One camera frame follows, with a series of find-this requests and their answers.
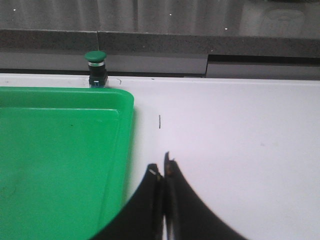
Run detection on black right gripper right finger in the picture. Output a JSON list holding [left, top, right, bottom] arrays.
[[164, 152, 245, 240]]

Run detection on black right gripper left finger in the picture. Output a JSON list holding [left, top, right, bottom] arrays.
[[92, 163, 164, 240]]

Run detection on green mushroom push button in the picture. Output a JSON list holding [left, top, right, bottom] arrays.
[[84, 50, 108, 88]]

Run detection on green plastic tray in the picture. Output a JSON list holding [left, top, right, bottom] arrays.
[[0, 87, 134, 240]]

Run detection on grey stone counter ledge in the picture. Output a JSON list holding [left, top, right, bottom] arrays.
[[0, 0, 320, 58]]

